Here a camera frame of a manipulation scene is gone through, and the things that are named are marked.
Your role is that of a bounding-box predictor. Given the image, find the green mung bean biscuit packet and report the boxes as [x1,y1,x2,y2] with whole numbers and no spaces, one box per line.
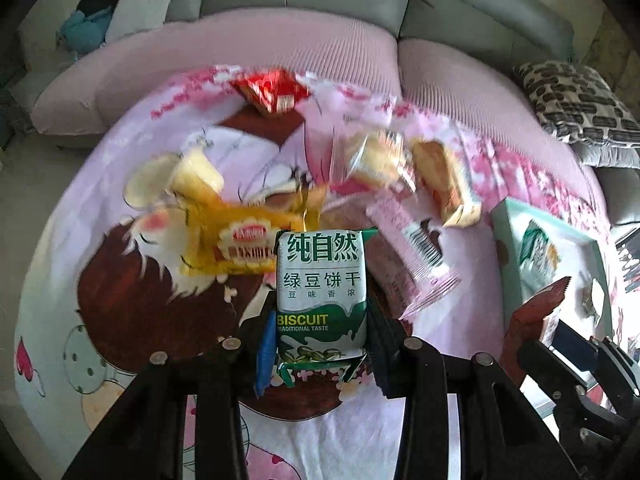
[276,229,378,387]

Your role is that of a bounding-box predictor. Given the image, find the white green cracker packet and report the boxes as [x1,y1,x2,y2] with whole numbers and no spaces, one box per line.
[518,220,561,290]

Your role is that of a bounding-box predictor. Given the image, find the beige biscuit packet with barcode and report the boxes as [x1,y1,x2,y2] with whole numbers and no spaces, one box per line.
[410,140,482,229]

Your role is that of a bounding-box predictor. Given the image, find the white tray with teal rim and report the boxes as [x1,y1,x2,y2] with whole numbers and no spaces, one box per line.
[490,197,614,338]

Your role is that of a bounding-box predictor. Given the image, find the pink snack packet with barcode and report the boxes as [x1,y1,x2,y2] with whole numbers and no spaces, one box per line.
[364,192,460,320]

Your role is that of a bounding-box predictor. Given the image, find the yellow orange snack packet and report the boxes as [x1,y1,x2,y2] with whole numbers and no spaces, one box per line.
[181,185,329,276]

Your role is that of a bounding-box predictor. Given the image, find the pink floral cartoon blanket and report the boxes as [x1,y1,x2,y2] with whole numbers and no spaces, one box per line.
[12,63,640,480]

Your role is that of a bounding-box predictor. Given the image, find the round bun in clear wrapper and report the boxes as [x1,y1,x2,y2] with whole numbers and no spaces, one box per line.
[329,129,416,194]

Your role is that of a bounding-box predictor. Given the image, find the grey pillow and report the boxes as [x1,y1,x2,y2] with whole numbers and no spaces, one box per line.
[572,143,640,170]

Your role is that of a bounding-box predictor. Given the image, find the pale yellow pastry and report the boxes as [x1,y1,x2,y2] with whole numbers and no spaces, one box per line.
[122,148,224,209]

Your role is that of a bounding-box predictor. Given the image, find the leopard print pillow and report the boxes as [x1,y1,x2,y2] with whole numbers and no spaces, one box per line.
[513,61,639,148]

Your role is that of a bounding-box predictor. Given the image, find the red triangular candy packet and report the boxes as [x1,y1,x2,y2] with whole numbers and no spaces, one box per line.
[231,67,311,117]

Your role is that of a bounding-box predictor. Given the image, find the pink sofa seat cover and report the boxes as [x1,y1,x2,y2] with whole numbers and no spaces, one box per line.
[30,14,605,211]

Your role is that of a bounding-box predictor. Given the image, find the grey sofa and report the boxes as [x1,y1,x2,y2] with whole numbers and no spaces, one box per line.
[55,0,639,231]

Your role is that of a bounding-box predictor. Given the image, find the light grey cushion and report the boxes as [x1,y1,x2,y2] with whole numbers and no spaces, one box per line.
[105,0,170,44]

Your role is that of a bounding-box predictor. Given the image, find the teal black clothes pile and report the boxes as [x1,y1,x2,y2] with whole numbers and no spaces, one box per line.
[55,0,119,56]

